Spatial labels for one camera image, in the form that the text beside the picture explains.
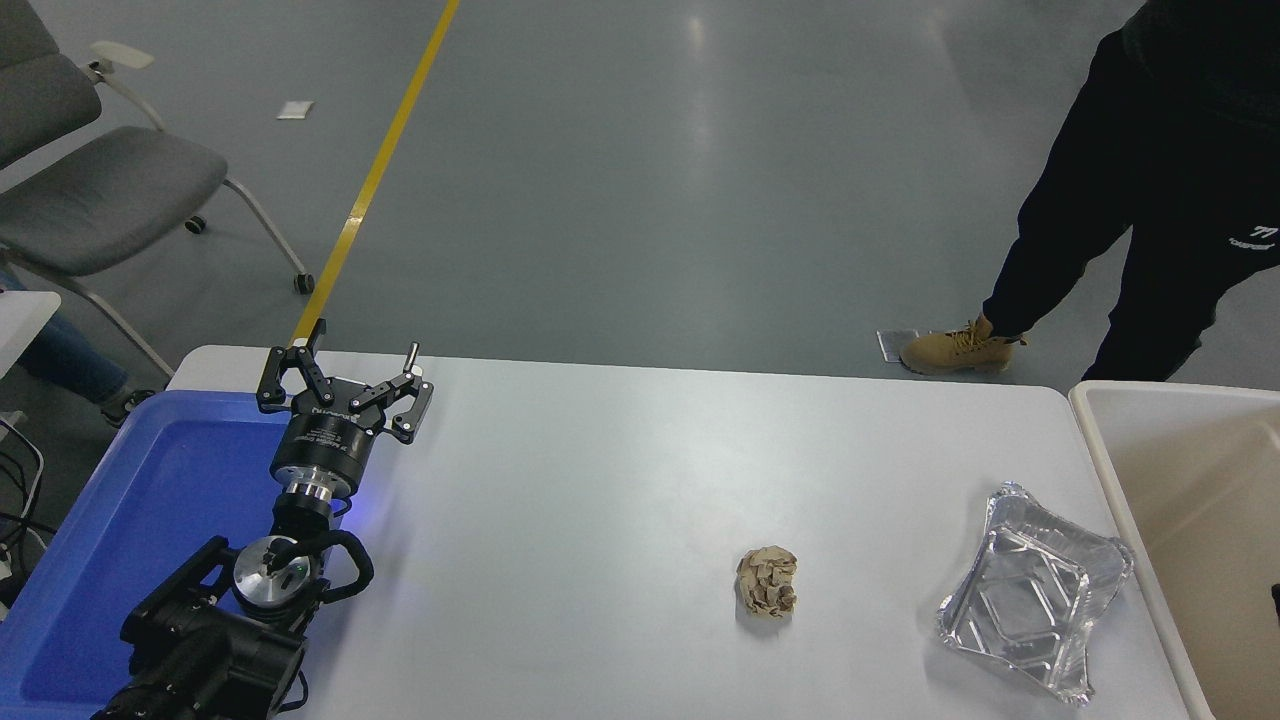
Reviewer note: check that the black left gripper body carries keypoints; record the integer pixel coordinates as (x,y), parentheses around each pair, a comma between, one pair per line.
(325,445)

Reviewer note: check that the blue plastic tray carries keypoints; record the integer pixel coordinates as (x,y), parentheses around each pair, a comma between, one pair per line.
(130,520)

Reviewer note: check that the seated person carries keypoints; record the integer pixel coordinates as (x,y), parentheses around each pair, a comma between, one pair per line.
(70,360)

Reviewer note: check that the grey office chair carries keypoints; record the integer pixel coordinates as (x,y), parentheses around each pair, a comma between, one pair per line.
(100,190)

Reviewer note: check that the white desk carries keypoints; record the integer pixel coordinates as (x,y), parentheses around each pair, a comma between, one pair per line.
(20,320)

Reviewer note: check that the crumpled tan paper ball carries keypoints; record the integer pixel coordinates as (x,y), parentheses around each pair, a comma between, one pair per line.
(768,582)

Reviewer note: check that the metal floor plate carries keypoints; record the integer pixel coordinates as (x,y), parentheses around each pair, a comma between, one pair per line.
(893,342)

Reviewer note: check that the silver foil tray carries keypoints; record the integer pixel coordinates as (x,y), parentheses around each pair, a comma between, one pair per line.
(1030,600)

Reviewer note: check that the large pale bin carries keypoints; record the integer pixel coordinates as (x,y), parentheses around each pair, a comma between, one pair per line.
(1200,500)

